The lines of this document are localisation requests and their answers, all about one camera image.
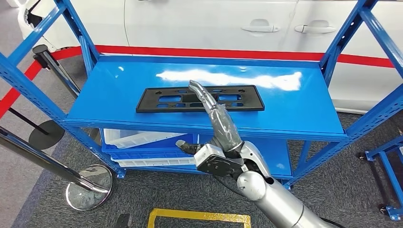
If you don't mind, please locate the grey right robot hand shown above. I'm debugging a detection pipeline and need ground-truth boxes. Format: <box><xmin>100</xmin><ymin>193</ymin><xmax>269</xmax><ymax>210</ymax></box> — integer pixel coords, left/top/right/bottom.
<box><xmin>175</xmin><ymin>80</ymin><xmax>244</xmax><ymax>156</ymax></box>

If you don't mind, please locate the black plastic car part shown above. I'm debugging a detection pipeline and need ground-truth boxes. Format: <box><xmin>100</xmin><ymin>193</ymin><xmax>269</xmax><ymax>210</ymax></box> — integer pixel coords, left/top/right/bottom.
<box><xmin>136</xmin><ymin>85</ymin><xmax>266</xmax><ymax>114</ymax></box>

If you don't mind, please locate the blue metal shelf rack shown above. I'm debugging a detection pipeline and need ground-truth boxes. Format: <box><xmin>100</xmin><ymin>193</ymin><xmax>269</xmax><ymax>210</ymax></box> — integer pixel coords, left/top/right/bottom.
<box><xmin>0</xmin><ymin>0</ymin><xmax>403</xmax><ymax>191</ymax></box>

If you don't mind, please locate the red barrier belt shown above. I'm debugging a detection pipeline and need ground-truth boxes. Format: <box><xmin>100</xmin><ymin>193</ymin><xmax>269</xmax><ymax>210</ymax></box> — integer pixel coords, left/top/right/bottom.
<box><xmin>0</xmin><ymin>45</ymin><xmax>396</xmax><ymax>120</ymax></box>

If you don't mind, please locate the blue plastic bin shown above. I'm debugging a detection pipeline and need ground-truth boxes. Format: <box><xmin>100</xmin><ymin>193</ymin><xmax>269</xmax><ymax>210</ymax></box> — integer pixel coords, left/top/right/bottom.
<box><xmin>101</xmin><ymin>133</ymin><xmax>196</xmax><ymax>161</ymax></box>

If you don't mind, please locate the clear white plastic bin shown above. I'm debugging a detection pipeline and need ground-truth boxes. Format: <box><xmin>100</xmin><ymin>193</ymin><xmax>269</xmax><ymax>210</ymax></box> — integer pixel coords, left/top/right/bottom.
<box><xmin>103</xmin><ymin>128</ymin><xmax>186</xmax><ymax>149</ymax></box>

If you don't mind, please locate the yellow floor tape square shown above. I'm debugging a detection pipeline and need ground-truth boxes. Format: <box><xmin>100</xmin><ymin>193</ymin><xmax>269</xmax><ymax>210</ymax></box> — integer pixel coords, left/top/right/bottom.
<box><xmin>147</xmin><ymin>208</ymin><xmax>252</xmax><ymax>228</ymax></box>

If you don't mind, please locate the white car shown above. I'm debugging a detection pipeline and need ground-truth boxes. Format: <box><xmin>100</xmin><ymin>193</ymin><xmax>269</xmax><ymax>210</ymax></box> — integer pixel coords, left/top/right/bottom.
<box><xmin>6</xmin><ymin>0</ymin><xmax>403</xmax><ymax>114</ymax></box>

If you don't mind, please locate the small blue metal rack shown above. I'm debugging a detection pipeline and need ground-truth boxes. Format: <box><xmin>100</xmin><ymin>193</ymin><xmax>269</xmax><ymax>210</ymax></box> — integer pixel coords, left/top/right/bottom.
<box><xmin>357</xmin><ymin>135</ymin><xmax>403</xmax><ymax>221</ymax></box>

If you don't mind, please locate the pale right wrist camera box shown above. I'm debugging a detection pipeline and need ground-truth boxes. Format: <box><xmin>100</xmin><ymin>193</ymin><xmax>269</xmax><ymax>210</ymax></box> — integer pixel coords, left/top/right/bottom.
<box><xmin>193</xmin><ymin>144</ymin><xmax>245</xmax><ymax>178</ymax></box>

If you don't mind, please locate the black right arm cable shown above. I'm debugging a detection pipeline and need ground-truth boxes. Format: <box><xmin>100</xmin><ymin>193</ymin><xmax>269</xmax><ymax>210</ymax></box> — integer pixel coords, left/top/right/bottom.
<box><xmin>213</xmin><ymin>175</ymin><xmax>249</xmax><ymax>198</ymax></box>

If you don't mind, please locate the chrome stanchion post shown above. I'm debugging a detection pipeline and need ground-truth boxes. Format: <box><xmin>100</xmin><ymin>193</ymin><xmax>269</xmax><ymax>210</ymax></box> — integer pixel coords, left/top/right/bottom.
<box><xmin>0</xmin><ymin>125</ymin><xmax>113</xmax><ymax>211</ymax></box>
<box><xmin>32</xmin><ymin>44</ymin><xmax>82</xmax><ymax>99</ymax></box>

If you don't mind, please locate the black stanchion post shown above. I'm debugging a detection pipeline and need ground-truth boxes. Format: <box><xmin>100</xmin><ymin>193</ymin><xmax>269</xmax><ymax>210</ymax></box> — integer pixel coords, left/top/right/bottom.
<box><xmin>8</xmin><ymin>107</ymin><xmax>66</xmax><ymax>151</ymax></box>

